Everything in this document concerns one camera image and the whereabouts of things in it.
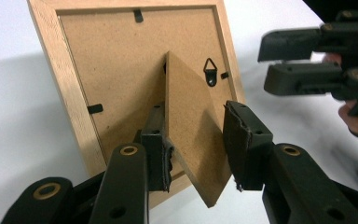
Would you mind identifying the wooden photo frame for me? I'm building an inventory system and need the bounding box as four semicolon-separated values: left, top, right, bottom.
26;0;247;210

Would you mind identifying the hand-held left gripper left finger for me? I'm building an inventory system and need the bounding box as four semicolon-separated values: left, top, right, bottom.
140;105;175;193

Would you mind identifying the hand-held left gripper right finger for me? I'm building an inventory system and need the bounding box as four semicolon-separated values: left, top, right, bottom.
222;100;275;192

